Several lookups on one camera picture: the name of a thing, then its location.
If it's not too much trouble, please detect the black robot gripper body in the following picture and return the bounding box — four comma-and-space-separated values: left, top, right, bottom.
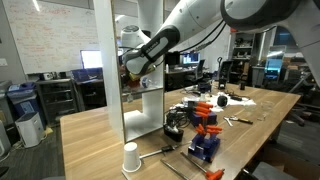
127, 68, 154, 87

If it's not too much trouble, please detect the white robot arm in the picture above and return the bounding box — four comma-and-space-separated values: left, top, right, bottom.
123, 0, 320, 85

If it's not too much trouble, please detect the clear plastic bottle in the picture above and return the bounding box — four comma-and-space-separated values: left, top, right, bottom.
140, 76, 157, 88

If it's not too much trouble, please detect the white wooden shelf unit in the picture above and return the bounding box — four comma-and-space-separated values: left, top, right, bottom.
93, 0, 164, 143

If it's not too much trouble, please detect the lit computer monitor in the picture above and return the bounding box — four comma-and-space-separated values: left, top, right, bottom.
183, 52, 200, 65

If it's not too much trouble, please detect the blue storage bin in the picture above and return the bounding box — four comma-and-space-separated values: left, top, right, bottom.
71, 68, 103, 82

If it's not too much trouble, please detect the black tape dispenser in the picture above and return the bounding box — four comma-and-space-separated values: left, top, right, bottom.
163, 124, 184, 142

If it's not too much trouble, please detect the black round speaker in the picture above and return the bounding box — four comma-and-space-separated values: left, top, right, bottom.
217, 95, 228, 107

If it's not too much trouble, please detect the blue electronics box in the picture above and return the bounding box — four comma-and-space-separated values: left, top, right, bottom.
189, 112, 217, 127

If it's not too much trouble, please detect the digital caliper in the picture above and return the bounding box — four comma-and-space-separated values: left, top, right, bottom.
139, 141, 191, 160

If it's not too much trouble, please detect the black metal cabinet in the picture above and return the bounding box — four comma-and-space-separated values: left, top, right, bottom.
36, 79, 78, 126

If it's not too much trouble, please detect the white paper cup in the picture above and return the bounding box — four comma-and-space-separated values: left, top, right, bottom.
122, 142, 141, 173

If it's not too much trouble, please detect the blue hex key holder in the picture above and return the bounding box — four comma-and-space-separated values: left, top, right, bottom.
188, 134, 220, 163

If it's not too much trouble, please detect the clear plastic cup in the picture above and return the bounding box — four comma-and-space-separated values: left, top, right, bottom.
261, 101, 274, 117

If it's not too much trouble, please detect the blue recycling bin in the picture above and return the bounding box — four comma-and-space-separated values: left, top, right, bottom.
7, 82, 43, 118

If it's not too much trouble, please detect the long steel T-handle key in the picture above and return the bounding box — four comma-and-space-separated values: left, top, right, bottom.
160, 159, 190, 180

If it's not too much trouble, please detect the orange T-handle hex key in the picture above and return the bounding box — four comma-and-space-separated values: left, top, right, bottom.
180, 151, 225, 180

